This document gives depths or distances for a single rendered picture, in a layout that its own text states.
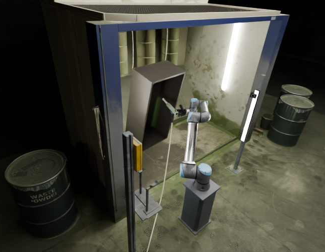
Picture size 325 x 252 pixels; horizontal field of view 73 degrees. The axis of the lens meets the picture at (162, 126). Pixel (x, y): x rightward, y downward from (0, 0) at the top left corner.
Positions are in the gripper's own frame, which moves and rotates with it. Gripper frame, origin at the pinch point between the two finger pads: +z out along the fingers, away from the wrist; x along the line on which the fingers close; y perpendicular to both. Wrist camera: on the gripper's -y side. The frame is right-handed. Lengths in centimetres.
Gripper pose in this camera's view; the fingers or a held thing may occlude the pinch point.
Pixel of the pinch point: (172, 111)
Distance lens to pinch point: 297.8
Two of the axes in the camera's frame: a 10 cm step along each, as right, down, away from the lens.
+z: -9.3, 1.4, -3.5
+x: -3.7, -5.1, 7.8
